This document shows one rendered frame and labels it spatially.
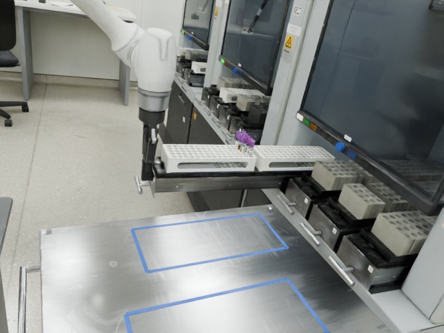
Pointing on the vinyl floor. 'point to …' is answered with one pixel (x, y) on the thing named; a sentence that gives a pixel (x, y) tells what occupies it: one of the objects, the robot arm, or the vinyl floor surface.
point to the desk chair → (6, 12)
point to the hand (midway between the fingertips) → (147, 169)
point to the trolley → (191, 278)
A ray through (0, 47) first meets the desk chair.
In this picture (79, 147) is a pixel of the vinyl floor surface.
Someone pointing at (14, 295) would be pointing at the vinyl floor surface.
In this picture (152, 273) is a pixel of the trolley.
